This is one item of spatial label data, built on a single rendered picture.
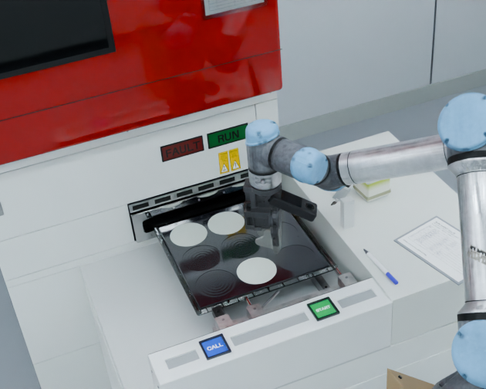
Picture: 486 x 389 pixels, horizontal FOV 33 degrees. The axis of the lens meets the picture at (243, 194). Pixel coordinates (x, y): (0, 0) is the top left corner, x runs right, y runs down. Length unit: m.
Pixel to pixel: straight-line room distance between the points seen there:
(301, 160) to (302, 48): 2.29
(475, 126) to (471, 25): 2.95
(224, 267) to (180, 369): 0.40
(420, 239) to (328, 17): 2.12
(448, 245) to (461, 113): 0.54
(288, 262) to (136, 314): 0.41
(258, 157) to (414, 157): 0.34
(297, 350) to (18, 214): 0.80
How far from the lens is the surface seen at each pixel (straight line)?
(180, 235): 2.18
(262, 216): 1.89
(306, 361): 1.87
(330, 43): 4.04
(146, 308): 2.11
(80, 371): 2.54
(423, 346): 2.04
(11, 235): 2.18
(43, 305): 2.34
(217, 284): 2.02
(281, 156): 1.74
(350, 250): 2.00
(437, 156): 1.73
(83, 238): 2.23
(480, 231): 1.53
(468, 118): 1.55
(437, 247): 2.01
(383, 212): 2.11
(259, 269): 2.05
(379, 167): 1.78
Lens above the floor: 2.26
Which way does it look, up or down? 36 degrees down
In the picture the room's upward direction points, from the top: 6 degrees counter-clockwise
